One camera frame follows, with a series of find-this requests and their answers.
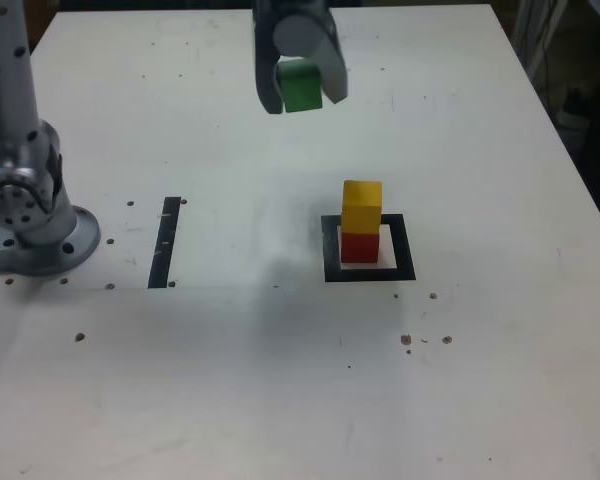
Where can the black tape square outline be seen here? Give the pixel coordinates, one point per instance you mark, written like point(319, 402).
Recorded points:
point(405, 250)

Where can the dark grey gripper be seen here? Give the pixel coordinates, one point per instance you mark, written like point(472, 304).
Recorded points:
point(300, 7)

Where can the green cube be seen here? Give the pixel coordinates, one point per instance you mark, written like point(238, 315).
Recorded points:
point(300, 90)

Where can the yellow cube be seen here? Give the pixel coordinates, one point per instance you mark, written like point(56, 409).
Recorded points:
point(361, 207)

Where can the red cube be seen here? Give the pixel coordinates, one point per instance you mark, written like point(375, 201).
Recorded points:
point(360, 247)

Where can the white metal frame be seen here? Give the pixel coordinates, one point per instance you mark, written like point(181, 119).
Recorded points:
point(535, 35)

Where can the black tape strip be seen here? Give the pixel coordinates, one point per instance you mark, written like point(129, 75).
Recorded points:
point(162, 245)

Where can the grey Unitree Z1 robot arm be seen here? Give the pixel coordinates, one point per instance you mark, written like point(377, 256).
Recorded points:
point(15, 150)

